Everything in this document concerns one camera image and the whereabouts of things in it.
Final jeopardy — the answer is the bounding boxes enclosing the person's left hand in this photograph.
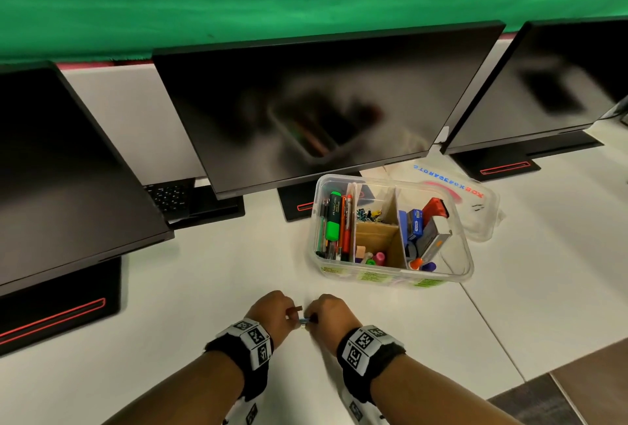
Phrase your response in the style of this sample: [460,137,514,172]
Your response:
[243,290,299,351]

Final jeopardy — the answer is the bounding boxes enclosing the person's right hand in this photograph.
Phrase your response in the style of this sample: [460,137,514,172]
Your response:
[304,294,364,358]

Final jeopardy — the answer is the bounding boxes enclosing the pile of pens and markers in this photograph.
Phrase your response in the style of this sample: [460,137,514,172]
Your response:
[315,191,354,263]

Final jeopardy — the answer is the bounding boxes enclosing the green highlighter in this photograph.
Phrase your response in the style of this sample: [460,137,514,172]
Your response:
[325,191,343,240]

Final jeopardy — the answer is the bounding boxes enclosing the blue staples box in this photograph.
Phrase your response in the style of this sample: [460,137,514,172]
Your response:
[404,208,425,244]

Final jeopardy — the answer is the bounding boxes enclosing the clear plastic storage box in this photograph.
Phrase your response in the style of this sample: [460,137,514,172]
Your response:
[307,174,476,291]

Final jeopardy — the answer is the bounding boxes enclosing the orange ridged board eraser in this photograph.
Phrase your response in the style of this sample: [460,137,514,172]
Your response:
[421,197,450,225]

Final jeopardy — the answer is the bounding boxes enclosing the clear plastic box lid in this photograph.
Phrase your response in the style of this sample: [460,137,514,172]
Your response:
[392,159,504,243]

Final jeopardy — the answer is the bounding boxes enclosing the person's right forearm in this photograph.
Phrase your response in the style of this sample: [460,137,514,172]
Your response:
[368,353,523,425]

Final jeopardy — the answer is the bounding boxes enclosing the person's left forearm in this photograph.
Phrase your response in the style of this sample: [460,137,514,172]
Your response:
[103,350,245,425]

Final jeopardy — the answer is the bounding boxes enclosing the black left wristband with markers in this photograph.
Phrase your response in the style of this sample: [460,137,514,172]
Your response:
[203,319,274,403]

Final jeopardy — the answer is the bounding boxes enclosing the black wristband with markers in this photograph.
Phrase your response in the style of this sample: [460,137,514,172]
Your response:
[336,325,407,406]
[203,319,274,403]

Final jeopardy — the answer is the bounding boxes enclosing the black right wristband with markers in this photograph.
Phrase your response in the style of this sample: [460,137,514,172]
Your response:
[336,325,407,406]

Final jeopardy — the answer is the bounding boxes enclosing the brown cardboard dividers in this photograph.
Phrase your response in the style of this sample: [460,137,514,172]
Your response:
[354,187,408,271]

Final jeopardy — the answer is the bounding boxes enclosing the black monitor base red stripe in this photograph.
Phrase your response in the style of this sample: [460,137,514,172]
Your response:
[0,256,122,358]
[277,172,364,223]
[449,130,604,183]

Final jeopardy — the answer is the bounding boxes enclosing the black computer monitor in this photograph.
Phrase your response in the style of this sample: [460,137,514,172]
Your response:
[439,17,628,155]
[0,60,175,298]
[150,21,506,201]

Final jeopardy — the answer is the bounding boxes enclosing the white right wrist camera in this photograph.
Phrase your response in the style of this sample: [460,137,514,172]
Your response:
[340,388,389,425]

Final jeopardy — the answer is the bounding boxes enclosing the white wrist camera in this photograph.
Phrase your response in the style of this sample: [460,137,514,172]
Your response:
[223,392,261,425]
[340,388,389,425]

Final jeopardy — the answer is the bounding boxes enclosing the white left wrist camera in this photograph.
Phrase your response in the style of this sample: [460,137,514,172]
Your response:
[223,392,261,425]

